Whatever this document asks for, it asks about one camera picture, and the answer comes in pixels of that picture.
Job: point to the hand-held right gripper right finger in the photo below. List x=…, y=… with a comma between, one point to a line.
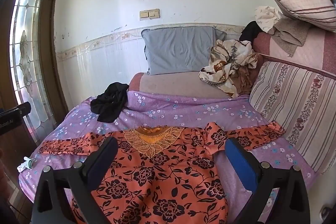
x=240, y=163

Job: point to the brown towel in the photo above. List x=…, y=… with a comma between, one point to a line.
x=291, y=33

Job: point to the stained glass wooden door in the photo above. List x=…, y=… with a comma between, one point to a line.
x=26, y=56

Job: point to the small white green cloth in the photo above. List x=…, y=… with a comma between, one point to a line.
x=25, y=163

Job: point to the striped floral cushion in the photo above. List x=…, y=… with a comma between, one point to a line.
x=291, y=108

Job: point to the white printed cloth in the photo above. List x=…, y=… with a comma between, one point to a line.
x=266, y=18

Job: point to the orange black floral shirt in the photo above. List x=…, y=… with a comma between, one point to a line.
x=162, y=171

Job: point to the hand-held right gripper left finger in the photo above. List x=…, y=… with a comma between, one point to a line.
x=101, y=161

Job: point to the beige light switch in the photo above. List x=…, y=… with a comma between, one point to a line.
x=149, y=13

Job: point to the purple floral bedsheet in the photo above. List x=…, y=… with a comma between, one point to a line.
x=183, y=111

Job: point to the grey pillow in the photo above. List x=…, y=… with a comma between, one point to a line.
x=178, y=49

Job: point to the cream brown floral blanket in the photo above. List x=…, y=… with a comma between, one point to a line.
x=228, y=66

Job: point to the black cloth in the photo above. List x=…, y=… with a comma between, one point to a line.
x=110, y=102

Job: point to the black garment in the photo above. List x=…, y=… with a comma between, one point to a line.
x=250, y=29

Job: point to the pink sofa bed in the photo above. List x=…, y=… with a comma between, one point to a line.
x=170, y=83

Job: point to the pink striped pillow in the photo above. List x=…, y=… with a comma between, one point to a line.
x=302, y=5

